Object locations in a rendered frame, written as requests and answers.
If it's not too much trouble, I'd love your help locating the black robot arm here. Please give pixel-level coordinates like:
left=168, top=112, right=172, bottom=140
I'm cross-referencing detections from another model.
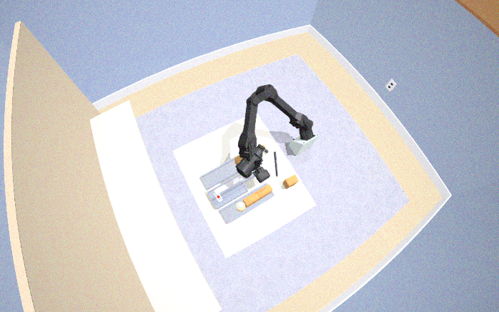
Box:
left=235, top=84, right=316, bottom=178

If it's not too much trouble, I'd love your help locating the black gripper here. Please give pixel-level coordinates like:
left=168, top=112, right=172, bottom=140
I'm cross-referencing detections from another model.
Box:
left=252, top=159, right=270, bottom=183

